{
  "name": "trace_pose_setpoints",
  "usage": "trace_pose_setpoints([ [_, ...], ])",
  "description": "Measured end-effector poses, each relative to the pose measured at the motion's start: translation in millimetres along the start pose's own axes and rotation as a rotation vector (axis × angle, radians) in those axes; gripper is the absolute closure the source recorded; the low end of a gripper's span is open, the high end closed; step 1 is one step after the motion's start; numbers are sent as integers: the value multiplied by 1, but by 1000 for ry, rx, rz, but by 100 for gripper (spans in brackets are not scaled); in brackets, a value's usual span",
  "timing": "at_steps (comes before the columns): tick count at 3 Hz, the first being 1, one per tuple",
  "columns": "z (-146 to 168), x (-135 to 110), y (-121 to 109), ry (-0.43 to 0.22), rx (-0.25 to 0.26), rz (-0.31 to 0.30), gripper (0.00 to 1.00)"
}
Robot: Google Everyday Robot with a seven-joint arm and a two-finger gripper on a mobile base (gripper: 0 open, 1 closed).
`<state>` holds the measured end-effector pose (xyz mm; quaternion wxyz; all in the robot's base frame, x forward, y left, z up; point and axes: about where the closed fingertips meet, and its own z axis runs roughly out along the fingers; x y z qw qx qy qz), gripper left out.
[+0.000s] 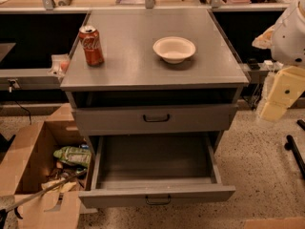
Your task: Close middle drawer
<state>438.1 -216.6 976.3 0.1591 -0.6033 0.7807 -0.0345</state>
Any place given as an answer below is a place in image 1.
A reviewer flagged grey drawer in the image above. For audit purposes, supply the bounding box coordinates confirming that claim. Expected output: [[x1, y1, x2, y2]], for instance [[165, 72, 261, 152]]
[[72, 104, 237, 135], [79, 134, 235, 208]]

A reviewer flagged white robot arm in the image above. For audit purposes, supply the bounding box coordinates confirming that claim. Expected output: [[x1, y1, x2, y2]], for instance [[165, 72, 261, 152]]
[[252, 0, 305, 125]]

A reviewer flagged grey top drawer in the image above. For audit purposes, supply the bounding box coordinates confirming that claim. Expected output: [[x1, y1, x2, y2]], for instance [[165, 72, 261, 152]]
[[72, 104, 237, 135]]

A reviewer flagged grey drawer cabinet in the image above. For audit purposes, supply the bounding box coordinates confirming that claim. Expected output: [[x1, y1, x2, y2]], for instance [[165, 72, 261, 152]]
[[61, 8, 249, 151]]

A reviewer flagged black floor bar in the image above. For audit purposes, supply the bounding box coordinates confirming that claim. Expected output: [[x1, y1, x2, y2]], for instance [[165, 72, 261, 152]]
[[284, 135, 305, 179]]

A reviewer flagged white paper bowl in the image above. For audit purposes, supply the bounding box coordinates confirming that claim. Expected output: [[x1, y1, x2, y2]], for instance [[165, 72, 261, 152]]
[[152, 36, 196, 64]]

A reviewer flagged red cola can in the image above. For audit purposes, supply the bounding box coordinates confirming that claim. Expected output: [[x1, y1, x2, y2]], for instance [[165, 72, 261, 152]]
[[78, 25, 104, 66]]

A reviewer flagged green snack bag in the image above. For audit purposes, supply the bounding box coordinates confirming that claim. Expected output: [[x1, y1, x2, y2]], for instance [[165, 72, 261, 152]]
[[53, 146, 92, 168]]

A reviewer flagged clear plastic package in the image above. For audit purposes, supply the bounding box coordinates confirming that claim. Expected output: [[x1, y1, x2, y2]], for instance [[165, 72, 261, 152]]
[[48, 54, 70, 77]]

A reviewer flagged long grey stick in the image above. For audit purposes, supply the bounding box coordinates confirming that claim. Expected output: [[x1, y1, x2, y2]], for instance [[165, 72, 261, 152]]
[[0, 169, 87, 227]]

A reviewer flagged brown cardboard box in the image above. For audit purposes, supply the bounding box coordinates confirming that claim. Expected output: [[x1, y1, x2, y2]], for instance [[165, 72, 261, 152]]
[[0, 104, 91, 229]]

